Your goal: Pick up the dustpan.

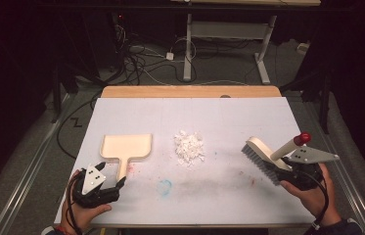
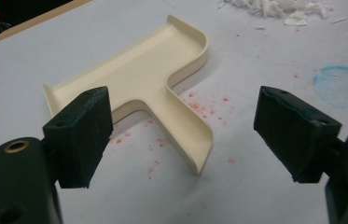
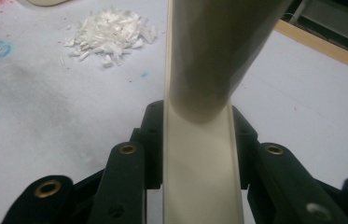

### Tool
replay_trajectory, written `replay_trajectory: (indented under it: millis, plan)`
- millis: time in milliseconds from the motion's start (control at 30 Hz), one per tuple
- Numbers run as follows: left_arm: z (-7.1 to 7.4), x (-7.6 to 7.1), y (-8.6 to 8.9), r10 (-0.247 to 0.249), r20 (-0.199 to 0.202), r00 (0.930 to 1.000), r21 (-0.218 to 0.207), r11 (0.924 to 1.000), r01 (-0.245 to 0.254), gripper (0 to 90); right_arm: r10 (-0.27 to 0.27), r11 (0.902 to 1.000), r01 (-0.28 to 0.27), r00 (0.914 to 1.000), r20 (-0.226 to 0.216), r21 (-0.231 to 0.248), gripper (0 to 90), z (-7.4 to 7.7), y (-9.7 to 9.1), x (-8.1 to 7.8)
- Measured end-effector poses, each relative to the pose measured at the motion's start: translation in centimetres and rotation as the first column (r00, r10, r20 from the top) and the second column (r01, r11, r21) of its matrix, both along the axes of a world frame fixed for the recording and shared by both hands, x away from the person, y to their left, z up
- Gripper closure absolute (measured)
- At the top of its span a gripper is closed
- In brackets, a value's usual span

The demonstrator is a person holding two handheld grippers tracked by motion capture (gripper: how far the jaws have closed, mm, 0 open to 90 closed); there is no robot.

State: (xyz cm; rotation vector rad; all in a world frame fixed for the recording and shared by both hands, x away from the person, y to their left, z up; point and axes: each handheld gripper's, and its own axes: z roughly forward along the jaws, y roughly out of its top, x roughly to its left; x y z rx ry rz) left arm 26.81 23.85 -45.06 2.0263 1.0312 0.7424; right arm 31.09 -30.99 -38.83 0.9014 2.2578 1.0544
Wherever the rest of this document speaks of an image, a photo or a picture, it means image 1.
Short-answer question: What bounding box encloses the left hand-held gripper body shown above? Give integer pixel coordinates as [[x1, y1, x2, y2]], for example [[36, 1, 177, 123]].
[[71, 164, 121, 209]]

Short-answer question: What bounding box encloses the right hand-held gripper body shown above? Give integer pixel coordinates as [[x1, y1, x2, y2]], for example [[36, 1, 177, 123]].
[[277, 145, 341, 192]]

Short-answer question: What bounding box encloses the cream brush with red-tipped handle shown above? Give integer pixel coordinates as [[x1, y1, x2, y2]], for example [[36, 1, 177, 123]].
[[241, 131, 313, 187]]

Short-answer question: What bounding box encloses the cream dustpan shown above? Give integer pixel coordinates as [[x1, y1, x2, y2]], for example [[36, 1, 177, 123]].
[[99, 132, 154, 182]]

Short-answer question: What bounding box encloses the pile of white paper scraps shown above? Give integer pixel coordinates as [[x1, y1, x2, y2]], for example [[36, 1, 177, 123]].
[[172, 129, 206, 167]]

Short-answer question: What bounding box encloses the person's right hand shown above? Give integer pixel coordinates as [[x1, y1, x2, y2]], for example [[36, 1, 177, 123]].
[[280, 164, 342, 228]]

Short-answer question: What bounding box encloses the person's left hand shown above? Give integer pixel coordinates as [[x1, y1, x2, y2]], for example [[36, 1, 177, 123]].
[[60, 168, 114, 235]]

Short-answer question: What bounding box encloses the white table cover sheet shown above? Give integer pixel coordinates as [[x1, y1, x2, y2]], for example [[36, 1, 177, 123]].
[[54, 96, 317, 227]]

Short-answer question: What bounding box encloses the wooden table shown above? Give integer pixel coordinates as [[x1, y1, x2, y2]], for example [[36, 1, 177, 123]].
[[100, 84, 283, 99]]

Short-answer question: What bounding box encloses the left hand-held gripper cable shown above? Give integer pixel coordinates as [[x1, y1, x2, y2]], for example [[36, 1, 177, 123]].
[[66, 171, 84, 235]]

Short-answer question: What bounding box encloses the hand-held gripper cable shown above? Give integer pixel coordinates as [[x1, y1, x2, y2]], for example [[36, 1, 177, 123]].
[[300, 169, 331, 230], [66, 171, 84, 235]]

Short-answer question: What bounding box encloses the right hand-held gripper cable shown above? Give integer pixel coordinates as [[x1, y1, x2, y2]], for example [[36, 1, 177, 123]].
[[300, 169, 331, 230]]

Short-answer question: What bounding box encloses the metal floor rail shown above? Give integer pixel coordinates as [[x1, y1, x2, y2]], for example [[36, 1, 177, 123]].
[[0, 92, 73, 235], [303, 97, 365, 235]]

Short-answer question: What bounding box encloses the black floor cable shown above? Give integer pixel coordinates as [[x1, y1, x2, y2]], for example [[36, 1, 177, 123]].
[[55, 92, 104, 161]]

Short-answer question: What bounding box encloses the white floor cable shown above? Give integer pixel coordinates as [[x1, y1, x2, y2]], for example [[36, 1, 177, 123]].
[[135, 63, 250, 87]]

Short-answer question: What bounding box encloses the tangle of black floor cables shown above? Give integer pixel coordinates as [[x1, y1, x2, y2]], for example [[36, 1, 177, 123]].
[[110, 23, 198, 86]]

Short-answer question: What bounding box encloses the white metal desk frame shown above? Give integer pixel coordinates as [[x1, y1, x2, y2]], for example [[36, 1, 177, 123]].
[[182, 13, 278, 86]]

